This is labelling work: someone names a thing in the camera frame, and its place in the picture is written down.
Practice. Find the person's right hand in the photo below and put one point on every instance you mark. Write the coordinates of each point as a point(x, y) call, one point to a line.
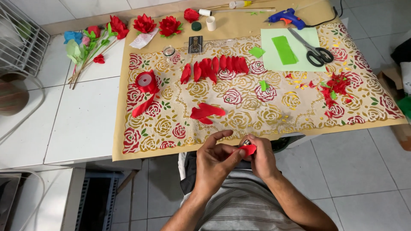
point(263, 160)

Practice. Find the person's left hand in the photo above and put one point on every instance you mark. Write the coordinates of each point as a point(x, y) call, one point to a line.
point(210, 165)

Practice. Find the red ribbon petal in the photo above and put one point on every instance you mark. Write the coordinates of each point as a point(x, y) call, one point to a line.
point(249, 149)

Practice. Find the silver-topped lighter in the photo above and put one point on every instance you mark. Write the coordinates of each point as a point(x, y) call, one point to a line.
point(246, 142)

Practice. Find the dark round bin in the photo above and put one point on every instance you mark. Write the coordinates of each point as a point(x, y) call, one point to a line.
point(281, 144)

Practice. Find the striped grey shirt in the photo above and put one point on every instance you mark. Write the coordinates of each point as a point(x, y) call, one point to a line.
point(240, 202)

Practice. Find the pile of red ribbon pieces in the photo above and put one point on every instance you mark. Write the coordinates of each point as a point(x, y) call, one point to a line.
point(205, 112)

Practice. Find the rose-patterned table mat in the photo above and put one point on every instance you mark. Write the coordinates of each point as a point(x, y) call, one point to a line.
point(250, 106)

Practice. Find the folded green ribbon leaf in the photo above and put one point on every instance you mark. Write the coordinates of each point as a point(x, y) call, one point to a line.
point(263, 85)

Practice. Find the row of folded red petals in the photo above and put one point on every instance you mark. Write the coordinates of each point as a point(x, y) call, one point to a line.
point(218, 67)

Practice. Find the light green paper sheet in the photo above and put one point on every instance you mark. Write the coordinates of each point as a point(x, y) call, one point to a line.
point(273, 61)

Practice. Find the heap of red ribbon scraps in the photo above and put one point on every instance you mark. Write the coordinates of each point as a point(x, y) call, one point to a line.
point(335, 88)

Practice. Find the red ribbon roll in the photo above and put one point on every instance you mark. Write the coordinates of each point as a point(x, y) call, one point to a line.
point(146, 85)

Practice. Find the blue plastic crate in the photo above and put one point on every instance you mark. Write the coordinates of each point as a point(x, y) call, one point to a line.
point(110, 199)

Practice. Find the small green ribbon square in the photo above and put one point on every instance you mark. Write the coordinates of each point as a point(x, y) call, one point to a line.
point(256, 52)

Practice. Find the green ribbon strip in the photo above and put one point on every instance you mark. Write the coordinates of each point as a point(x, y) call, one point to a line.
point(284, 50)

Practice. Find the small glass jar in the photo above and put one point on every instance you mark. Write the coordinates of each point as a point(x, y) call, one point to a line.
point(169, 53)

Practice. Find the black patterned card box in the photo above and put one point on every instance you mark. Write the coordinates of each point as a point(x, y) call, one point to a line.
point(195, 44)

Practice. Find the clear plastic ruler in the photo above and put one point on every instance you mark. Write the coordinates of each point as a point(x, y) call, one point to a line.
point(221, 42)

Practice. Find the dark green bottle cap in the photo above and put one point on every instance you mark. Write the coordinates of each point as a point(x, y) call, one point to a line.
point(196, 26)

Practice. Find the white plastic tube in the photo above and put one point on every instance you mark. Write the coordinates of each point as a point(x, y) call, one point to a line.
point(211, 23)

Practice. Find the white paper with drawing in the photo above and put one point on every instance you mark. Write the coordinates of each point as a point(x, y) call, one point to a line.
point(143, 40)

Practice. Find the blue glue gun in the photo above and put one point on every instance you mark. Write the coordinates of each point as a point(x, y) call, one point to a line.
point(287, 17)

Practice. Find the red ribbon flower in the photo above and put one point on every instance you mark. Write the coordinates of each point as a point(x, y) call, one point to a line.
point(144, 23)
point(169, 26)

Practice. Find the cardboard box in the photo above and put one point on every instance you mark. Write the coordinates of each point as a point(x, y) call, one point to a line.
point(396, 89)

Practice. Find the red ribbon rosebud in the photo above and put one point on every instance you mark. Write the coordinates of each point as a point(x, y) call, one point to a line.
point(191, 15)

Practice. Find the thin wooden stick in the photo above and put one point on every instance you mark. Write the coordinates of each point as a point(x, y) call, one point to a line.
point(244, 10)

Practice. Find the white thread spool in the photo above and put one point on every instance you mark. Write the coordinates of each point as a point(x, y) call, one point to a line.
point(205, 12)

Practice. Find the clear glue bottle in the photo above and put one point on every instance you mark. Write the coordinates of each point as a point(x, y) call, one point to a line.
point(239, 4)

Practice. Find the bunch of ribbon flower stems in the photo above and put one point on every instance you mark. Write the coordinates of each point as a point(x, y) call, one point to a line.
point(93, 45)

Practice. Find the brown round pot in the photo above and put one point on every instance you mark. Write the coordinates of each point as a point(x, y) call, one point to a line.
point(12, 96)

